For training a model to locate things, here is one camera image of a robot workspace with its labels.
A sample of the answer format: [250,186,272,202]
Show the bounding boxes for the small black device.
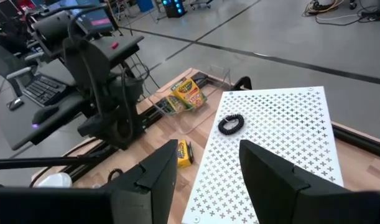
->
[6,98,25,111]

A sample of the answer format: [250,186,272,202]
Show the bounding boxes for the black desk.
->
[0,58,94,152]

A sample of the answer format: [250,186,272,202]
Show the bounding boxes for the computer tower blue lights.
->
[160,0,188,18]

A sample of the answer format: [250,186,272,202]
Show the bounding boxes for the yellow green Crayola crayon box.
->
[176,139,195,169]
[170,77,208,110]

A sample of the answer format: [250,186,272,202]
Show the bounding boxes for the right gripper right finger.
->
[239,139,380,224]

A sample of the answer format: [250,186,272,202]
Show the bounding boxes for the blue screen monitor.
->
[70,6,116,34]

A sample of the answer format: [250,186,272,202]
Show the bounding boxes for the black keyboard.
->
[22,74,68,108]

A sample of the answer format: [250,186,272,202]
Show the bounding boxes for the white perforated shelf riser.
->
[180,86,345,224]

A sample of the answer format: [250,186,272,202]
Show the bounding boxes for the clear plastic bin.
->
[147,63,233,135]

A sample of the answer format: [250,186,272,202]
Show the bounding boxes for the floor cable bundle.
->
[303,0,380,26]

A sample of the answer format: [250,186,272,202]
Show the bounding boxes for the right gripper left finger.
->
[0,139,178,224]

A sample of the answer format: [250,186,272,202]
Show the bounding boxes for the black spiral coil keychain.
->
[106,167,124,185]
[217,113,245,136]

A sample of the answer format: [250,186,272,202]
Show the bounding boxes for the black computer mouse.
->
[31,105,60,129]

